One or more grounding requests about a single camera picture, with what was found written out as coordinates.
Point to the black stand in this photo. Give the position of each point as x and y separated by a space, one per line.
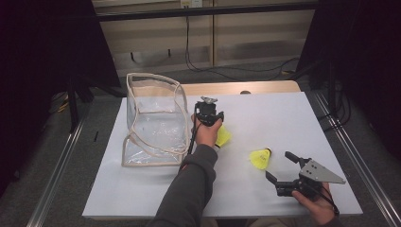
73 107

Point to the dark curtain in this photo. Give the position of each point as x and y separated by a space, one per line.
372 47
31 63

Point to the person's right hand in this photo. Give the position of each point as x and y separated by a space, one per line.
319 209

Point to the person's left hand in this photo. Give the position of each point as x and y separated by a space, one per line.
205 135

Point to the yellow shuttlecock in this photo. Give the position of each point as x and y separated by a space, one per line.
260 158
224 137

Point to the white board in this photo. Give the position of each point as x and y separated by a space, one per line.
246 195

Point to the black wall bracket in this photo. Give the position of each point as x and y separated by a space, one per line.
169 53
132 57

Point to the black horizontal bar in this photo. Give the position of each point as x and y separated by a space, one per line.
205 12

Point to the person's right leg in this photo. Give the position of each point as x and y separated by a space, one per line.
274 223

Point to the person's leg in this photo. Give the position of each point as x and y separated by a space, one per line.
212 223
274 223

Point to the wooden table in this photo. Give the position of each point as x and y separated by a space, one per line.
252 86

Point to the white wall socket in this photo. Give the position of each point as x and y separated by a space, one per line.
195 3

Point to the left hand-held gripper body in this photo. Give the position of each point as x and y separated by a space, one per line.
206 112

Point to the clear plastic bag beige trim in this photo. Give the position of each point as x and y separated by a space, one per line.
157 126

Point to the small black floor item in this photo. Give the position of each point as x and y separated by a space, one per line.
96 136

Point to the metal floor rail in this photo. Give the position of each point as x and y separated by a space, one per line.
356 160
55 179

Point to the person's left leg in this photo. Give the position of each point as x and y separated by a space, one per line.
212 223

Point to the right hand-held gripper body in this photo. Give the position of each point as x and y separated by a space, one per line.
307 184

